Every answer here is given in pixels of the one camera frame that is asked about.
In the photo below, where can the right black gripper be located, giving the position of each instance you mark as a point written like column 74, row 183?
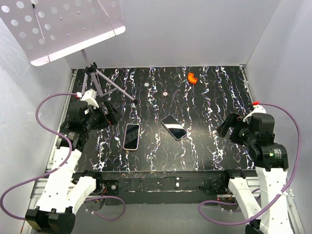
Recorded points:
column 234, row 120

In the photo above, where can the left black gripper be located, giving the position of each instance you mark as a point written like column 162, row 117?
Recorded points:
column 113, row 116

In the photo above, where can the phone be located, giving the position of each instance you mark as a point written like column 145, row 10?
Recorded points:
column 131, row 138
column 174, row 127

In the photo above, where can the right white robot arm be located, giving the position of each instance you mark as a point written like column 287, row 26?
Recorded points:
column 255, row 132

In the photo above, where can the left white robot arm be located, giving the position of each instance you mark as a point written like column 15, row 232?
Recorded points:
column 55, row 212

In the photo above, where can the orange curved plastic part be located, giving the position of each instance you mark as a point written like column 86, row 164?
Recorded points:
column 191, row 78

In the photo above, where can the perforated white music stand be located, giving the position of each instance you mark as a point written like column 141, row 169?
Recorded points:
column 48, row 30

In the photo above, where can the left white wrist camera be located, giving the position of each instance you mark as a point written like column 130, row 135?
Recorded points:
column 87, row 99

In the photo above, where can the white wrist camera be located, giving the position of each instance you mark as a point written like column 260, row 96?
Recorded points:
column 87, row 99
column 257, row 108

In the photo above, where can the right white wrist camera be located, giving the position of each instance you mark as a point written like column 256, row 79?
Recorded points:
column 257, row 108

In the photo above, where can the black front mounting rail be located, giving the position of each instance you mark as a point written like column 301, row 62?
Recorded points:
column 157, row 187

